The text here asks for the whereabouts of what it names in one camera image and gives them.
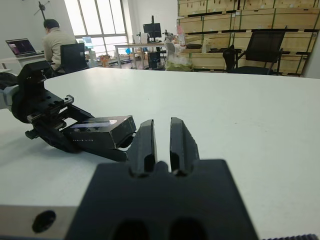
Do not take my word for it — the seated person beige sweater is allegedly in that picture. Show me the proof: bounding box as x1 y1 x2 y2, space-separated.
42 18 78 76

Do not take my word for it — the white desk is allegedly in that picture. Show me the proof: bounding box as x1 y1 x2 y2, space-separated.
0 51 47 73

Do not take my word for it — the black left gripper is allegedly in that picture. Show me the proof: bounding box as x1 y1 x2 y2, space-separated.
11 74 97 154

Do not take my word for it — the white plastic chair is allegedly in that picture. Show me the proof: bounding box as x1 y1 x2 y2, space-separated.
164 41 177 61

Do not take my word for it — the black box lid with window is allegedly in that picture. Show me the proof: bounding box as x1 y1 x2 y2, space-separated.
62 115 137 151

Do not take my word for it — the open laptop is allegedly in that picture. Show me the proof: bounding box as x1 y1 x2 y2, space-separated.
5 38 45 58

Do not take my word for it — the black office chair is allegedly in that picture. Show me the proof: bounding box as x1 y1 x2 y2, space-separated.
51 42 90 75

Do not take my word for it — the black computer tower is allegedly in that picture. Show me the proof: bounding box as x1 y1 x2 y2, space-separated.
147 51 162 70

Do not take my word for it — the yellow green plastic bag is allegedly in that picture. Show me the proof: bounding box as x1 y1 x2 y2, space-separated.
164 52 195 73

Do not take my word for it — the black tripod pole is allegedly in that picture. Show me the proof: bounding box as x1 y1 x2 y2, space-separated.
33 0 51 22

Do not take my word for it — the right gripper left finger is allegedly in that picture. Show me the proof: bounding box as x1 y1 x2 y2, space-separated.
126 119 158 177

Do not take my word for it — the pink white bag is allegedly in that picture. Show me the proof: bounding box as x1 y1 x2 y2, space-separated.
176 23 186 47

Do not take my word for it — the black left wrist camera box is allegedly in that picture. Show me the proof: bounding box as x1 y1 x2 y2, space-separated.
16 60 53 85

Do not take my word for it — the black computer monitor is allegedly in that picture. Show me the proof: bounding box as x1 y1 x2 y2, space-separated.
142 15 162 43

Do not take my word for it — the large window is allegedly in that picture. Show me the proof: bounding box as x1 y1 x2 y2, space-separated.
63 0 130 51

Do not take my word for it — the black box base white insert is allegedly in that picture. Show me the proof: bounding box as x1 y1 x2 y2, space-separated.
79 131 138 163

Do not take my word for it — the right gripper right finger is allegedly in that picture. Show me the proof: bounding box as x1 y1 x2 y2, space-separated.
169 116 201 176

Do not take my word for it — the white work table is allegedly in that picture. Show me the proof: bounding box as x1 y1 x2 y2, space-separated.
113 41 181 70

